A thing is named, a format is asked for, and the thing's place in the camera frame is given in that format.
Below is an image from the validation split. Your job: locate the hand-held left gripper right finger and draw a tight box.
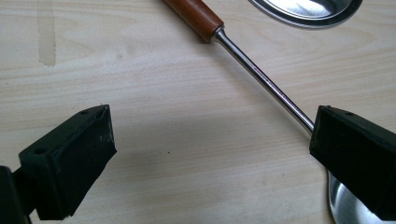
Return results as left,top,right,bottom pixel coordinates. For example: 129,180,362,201
308,105,396,222

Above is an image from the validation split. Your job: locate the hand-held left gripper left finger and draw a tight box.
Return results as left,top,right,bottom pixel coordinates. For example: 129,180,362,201
18,104,118,221

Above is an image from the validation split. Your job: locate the stainless steel plate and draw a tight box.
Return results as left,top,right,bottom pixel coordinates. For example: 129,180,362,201
247,0,364,30

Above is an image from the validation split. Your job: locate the steel ladle with wooden handle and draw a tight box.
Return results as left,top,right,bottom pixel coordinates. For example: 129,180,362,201
163,0,396,224

